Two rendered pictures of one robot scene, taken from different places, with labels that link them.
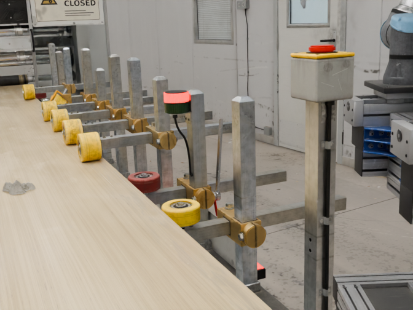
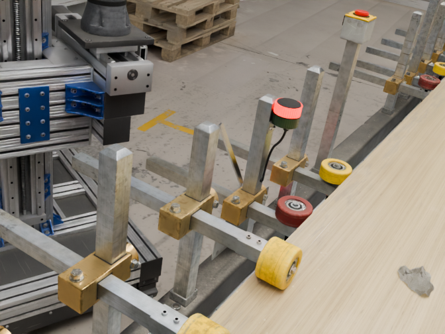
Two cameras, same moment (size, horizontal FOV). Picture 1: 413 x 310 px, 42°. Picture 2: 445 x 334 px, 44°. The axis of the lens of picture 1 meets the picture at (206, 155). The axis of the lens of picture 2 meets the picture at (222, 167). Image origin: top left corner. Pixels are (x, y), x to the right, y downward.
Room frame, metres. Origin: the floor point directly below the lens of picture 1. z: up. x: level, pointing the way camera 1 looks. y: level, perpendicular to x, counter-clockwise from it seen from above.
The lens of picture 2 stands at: (2.06, 0.87, 1.55)
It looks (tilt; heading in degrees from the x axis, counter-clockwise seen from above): 29 degrees down; 232
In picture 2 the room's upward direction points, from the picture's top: 9 degrees clockwise
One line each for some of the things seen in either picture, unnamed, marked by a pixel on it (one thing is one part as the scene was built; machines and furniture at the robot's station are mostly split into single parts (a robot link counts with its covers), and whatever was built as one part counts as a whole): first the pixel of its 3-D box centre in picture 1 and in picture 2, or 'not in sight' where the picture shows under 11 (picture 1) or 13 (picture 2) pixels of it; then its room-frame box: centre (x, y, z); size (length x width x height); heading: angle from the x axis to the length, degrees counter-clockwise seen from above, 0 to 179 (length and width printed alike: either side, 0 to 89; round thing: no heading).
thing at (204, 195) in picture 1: (194, 192); (246, 202); (1.31, 0.03, 0.85); 0.14 x 0.06 x 0.05; 24
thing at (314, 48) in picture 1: (321, 50); (361, 14); (0.82, -0.18, 1.22); 0.04 x 0.04 x 0.02
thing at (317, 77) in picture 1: (321, 77); (357, 28); (0.82, -0.18, 1.18); 0.07 x 0.07 x 0.08; 24
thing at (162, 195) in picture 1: (213, 187); (220, 195); (1.35, -0.02, 0.84); 0.43 x 0.03 x 0.04; 114
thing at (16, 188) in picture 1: (18, 184); (417, 276); (1.22, 0.45, 0.91); 0.09 x 0.07 x 0.02; 49
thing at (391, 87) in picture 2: not in sight; (395, 83); (0.16, -0.47, 0.84); 0.14 x 0.06 x 0.05; 24
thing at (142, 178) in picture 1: (145, 195); (290, 224); (1.27, 0.16, 0.85); 0.08 x 0.08 x 0.11
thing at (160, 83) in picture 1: (164, 158); (193, 229); (1.52, 0.12, 0.89); 0.04 x 0.04 x 0.48; 24
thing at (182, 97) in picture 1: (176, 96); (287, 108); (1.27, 0.07, 1.10); 0.06 x 0.06 x 0.02
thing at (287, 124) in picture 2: (176, 106); (285, 118); (1.27, 0.07, 1.08); 0.06 x 0.06 x 0.02
